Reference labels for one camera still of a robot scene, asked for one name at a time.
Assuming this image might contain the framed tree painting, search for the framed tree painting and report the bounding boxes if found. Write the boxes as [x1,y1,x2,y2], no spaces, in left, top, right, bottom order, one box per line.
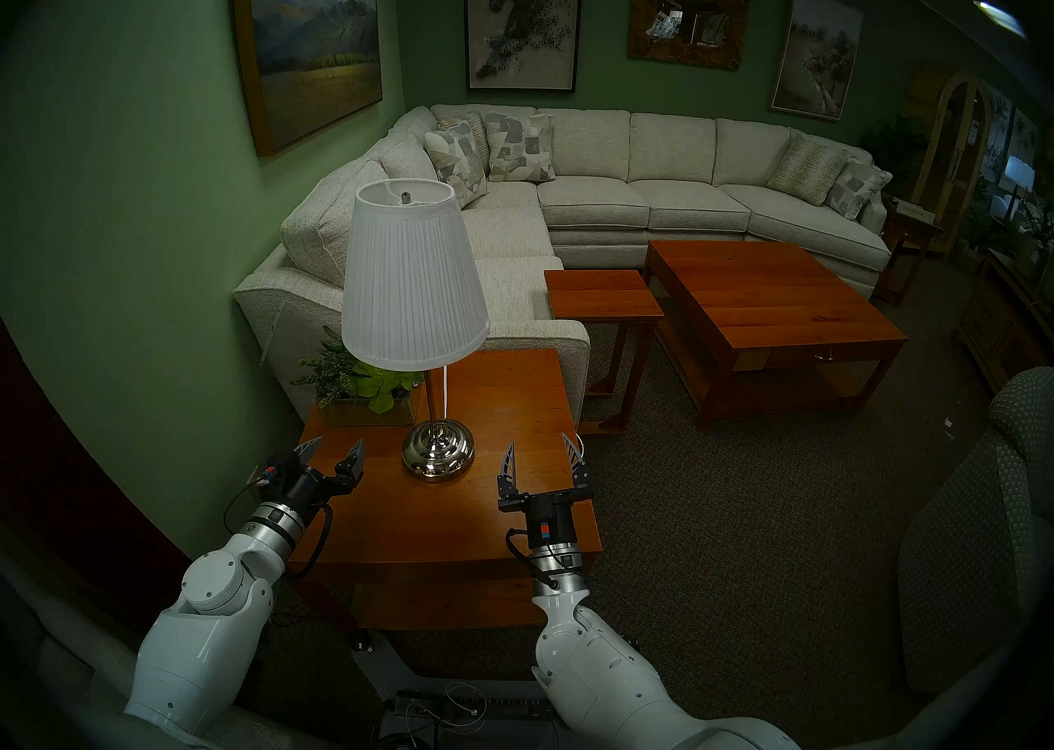
[769,0,866,123]

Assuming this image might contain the dark wooden end table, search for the dark wooden end table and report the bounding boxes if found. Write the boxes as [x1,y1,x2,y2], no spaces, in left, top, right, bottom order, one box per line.
[872,196,947,309]

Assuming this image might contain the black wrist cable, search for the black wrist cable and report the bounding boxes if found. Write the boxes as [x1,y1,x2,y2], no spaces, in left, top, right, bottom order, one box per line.
[504,528,546,586]
[287,501,335,581]

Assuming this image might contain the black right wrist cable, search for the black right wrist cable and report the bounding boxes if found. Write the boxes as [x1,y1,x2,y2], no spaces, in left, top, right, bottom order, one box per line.
[504,528,546,586]

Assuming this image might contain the framed mountain landscape painting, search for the framed mountain landscape painting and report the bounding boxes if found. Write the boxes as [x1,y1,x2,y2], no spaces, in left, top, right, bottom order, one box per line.
[230,0,385,159]

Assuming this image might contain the reddish wooden end table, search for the reddish wooden end table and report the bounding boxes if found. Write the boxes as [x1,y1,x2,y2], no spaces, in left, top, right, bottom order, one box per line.
[283,348,604,633]

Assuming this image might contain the green plant in wooden box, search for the green plant in wooden box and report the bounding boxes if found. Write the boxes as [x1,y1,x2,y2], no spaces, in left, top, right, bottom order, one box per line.
[291,326,426,429]

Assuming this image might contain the framed palm wall pictures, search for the framed palm wall pictures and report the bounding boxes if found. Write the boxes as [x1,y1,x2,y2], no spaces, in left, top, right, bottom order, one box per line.
[982,84,1043,174]

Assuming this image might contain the rustic wooden frame mirror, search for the rustic wooden frame mirror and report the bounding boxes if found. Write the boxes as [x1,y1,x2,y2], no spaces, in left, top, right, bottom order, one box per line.
[627,0,752,72]

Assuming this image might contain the grey robot mobile base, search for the grey robot mobile base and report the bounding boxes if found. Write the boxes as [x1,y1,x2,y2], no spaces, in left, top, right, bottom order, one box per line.
[352,628,579,750]

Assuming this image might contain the white shade chrome table lamp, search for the white shade chrome table lamp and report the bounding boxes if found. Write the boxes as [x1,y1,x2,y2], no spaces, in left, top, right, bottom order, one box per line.
[341,178,492,483]

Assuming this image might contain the ceiling light fixture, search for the ceiling light fixture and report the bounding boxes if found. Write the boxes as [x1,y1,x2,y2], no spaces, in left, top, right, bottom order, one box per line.
[971,0,1029,42]

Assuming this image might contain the small reddish wooden side table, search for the small reddish wooden side table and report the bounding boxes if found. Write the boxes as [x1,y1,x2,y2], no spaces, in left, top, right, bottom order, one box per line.
[543,268,666,437]

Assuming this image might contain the grey upholstered seat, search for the grey upholstered seat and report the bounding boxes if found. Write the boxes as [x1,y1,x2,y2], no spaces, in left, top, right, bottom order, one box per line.
[0,547,248,750]

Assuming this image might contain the cream sectional sofa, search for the cream sectional sofa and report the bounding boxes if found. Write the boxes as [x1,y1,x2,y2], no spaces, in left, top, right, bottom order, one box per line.
[232,103,895,428]

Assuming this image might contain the dark green floor plant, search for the dark green floor plant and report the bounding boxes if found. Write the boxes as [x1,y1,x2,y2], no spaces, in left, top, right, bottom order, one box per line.
[859,112,929,199]

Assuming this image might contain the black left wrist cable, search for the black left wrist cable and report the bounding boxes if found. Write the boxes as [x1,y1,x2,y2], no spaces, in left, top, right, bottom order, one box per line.
[287,501,335,581]

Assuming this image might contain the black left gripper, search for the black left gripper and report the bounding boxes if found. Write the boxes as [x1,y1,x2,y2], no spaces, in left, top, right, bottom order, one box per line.
[263,436,366,520]

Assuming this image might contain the large grey patchwork pillow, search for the large grey patchwork pillow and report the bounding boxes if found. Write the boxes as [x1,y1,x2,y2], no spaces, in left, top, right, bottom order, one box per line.
[422,120,489,210]

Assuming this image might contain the black framed horse artwork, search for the black framed horse artwork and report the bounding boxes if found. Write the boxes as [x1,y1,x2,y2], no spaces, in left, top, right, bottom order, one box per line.
[462,0,585,93]

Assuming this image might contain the green patterned armchair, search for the green patterned armchair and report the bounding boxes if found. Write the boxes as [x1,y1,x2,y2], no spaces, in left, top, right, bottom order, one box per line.
[896,366,1054,696]

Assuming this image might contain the small plant on dresser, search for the small plant on dresser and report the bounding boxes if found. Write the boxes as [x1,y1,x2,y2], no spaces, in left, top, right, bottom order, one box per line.
[1016,195,1054,265]

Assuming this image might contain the brown wooden dresser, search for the brown wooden dresser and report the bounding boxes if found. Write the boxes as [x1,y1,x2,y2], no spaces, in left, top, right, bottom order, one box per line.
[954,249,1054,395]

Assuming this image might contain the white shade background lamp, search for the white shade background lamp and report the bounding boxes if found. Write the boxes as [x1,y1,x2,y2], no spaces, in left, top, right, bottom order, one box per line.
[991,154,1038,222]

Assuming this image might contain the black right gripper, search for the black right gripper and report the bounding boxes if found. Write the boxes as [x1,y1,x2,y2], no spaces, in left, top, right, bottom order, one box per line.
[497,432,595,551]

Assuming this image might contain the large reddish wooden coffee table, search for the large reddish wooden coffee table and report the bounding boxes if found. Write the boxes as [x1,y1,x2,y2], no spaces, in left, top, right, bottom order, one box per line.
[641,238,909,431]

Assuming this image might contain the beige striped pillow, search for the beige striped pillow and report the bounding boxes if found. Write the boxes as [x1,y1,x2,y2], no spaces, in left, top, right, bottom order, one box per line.
[436,111,493,178]
[766,131,850,208]

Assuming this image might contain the arched light wooden cabinet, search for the arched light wooden cabinet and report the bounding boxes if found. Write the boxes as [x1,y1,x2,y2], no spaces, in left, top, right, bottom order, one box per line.
[904,63,994,257]

